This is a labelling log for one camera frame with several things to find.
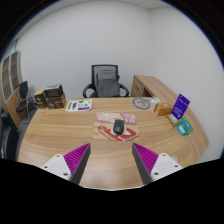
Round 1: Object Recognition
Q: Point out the grey backpack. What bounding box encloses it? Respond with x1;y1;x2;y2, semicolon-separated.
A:
95;69;120;98

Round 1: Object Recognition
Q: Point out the small yellow box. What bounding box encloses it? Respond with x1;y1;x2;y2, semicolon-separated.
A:
165;113;180;128

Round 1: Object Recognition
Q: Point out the small blue box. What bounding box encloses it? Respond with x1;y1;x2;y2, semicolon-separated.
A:
176;124;188;137

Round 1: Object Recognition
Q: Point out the brown box with black lid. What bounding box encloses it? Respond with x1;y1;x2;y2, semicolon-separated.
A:
43;83;67;110

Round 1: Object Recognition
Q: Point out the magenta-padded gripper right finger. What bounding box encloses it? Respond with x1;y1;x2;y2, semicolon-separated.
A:
131;142;184;185

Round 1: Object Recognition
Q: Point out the white sticker sheet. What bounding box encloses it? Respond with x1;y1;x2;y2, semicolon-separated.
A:
65;98;93;113

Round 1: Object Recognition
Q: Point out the small orange box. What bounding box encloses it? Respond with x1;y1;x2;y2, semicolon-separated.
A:
153;102;174;117

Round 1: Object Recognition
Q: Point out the black visitor chair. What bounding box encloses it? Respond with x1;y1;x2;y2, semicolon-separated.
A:
15;80;36;116

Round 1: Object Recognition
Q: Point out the wooden shelf unit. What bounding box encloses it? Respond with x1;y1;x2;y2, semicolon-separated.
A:
0;50;24;128

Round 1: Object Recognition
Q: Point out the black computer mouse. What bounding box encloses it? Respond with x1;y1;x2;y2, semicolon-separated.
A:
112;118;126;136

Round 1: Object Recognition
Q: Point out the small green box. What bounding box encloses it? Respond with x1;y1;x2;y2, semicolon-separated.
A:
179;117;194;135

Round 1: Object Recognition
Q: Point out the wooden side desk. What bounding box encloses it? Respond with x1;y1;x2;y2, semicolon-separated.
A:
130;74;181;101

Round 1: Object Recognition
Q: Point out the pink and red printed mouse pad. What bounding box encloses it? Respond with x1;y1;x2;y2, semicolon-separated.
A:
91;112;140;142

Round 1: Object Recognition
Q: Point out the purple card stand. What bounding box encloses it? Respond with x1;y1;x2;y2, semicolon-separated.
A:
171;93;191;120

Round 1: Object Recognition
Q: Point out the black mesh office chair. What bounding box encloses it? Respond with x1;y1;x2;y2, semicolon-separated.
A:
82;64;130;99

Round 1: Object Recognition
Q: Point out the black sofa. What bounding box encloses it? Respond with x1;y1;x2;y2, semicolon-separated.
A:
0;111;19;161

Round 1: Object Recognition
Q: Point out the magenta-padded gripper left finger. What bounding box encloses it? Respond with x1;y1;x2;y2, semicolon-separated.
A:
40;142;92;185

